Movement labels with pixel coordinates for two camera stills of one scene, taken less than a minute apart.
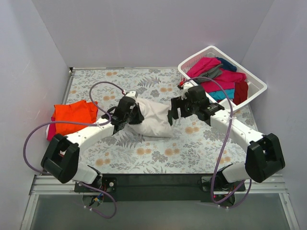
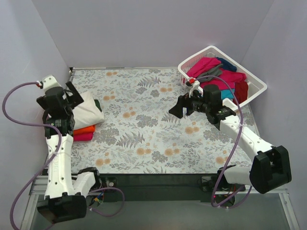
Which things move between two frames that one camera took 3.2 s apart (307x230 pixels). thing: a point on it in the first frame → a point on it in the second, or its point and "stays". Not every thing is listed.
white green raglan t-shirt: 156,122 → 88,112
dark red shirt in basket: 241,92 stays
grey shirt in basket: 211,74 stays
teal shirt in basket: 220,95 stays
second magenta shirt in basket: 227,80 stays
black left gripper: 135,114 → 75,94
